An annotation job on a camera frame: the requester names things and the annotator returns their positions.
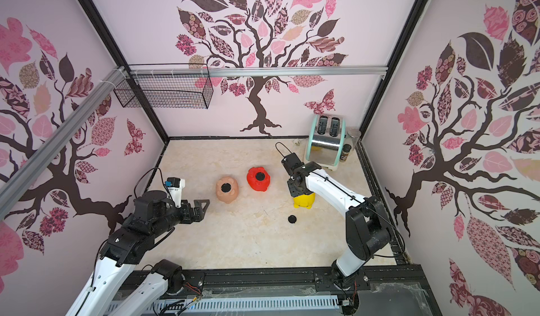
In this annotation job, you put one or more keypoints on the yellow piggy bank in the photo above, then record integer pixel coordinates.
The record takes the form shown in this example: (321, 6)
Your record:
(304, 201)

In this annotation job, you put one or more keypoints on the glass jar behind toaster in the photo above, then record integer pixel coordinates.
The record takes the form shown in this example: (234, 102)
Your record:
(351, 140)

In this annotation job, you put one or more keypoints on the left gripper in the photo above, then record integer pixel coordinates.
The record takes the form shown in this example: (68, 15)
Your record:
(190, 217)

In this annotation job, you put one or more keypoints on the black wire basket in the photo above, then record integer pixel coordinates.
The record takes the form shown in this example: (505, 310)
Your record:
(166, 86)

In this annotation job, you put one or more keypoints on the black base frame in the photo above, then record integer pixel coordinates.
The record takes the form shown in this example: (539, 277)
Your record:
(374, 290)

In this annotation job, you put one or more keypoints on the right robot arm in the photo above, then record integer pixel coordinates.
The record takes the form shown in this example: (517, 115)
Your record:
(367, 225)

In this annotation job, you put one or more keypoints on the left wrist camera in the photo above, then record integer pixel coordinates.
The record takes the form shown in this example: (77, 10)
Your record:
(159, 206)

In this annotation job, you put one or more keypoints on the back aluminium rail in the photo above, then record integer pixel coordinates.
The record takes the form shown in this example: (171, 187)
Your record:
(258, 72)

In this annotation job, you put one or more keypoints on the aluminium rail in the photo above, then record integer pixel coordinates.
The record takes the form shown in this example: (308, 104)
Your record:
(15, 188)
(258, 72)

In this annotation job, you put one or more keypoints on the peach piggy bank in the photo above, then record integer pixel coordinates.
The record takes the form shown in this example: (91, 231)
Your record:
(227, 189)

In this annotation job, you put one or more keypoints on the red piggy bank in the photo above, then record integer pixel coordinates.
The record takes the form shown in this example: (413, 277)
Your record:
(256, 185)

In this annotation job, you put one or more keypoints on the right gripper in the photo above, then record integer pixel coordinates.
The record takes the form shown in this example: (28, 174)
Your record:
(293, 179)

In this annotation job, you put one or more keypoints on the left aluminium rail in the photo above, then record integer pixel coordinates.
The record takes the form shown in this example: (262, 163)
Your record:
(15, 188)

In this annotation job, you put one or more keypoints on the mint chrome toaster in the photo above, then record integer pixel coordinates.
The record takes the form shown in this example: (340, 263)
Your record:
(326, 141)

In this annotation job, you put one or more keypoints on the white slotted cable duct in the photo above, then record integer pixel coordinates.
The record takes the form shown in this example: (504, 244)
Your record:
(274, 305)

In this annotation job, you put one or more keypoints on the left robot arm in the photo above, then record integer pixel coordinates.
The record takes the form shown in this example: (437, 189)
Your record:
(116, 259)

